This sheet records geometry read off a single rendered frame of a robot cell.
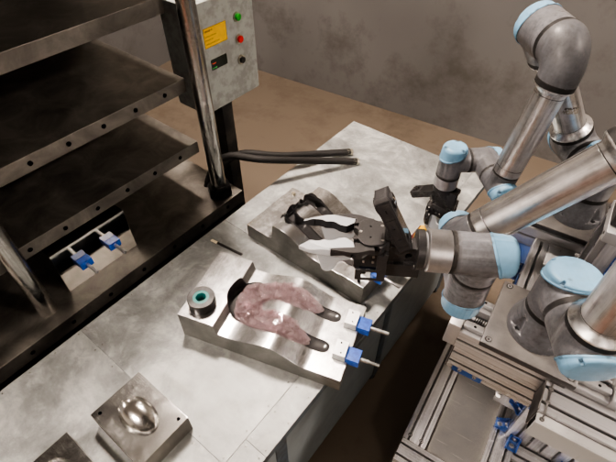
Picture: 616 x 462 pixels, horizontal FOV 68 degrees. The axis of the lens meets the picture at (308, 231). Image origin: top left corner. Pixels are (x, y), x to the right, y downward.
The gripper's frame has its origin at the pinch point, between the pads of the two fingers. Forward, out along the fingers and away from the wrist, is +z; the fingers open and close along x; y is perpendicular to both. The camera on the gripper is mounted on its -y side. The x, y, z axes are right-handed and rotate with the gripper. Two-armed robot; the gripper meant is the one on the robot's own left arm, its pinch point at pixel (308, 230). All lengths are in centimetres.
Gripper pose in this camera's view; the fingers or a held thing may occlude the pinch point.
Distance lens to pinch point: 78.6
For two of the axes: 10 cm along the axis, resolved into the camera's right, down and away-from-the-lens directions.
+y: -0.1, 7.9, 6.2
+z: -9.9, -0.8, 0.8
